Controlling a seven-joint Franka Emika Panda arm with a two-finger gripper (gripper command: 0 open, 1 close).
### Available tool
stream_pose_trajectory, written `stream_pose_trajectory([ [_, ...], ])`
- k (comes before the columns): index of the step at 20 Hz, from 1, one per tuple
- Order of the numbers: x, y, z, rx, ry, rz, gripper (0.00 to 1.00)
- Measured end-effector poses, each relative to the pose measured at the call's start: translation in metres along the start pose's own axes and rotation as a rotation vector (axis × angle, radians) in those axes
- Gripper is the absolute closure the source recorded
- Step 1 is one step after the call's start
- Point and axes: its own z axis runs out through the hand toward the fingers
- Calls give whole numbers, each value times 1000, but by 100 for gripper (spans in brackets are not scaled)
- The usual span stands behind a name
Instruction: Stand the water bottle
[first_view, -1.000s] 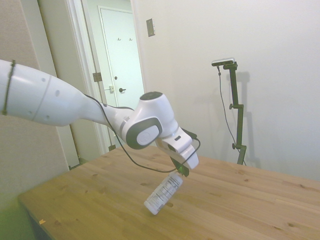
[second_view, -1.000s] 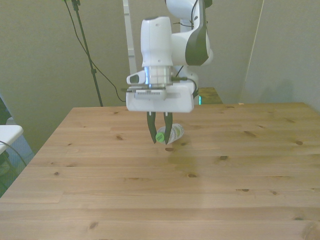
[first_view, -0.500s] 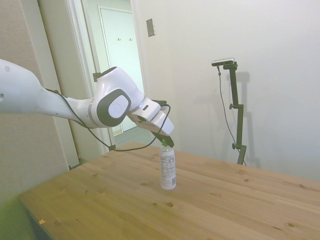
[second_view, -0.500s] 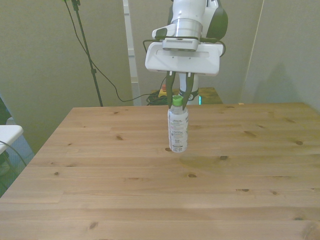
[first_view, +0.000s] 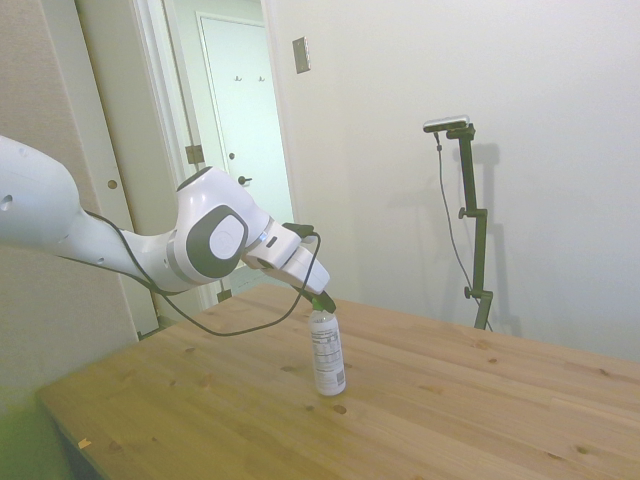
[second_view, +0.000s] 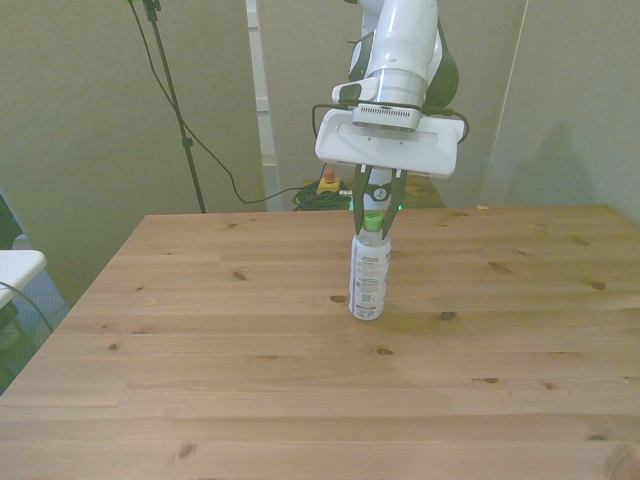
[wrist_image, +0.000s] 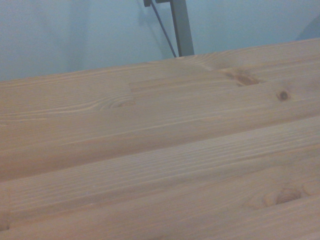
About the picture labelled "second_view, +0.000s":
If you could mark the white side table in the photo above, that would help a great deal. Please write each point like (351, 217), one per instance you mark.
(20, 270)

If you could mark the water bottle with green cap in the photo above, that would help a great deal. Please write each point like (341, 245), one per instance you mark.
(369, 280)

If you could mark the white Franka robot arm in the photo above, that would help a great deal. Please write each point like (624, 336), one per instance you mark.
(405, 40)

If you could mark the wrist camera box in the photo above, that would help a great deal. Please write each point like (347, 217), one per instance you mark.
(385, 117)

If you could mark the thin black tripod pole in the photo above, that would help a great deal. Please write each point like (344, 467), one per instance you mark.
(173, 95)

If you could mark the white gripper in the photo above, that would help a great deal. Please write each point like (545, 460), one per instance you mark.
(390, 150)

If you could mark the yellow emergency stop button box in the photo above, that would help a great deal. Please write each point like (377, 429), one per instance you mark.
(327, 188)

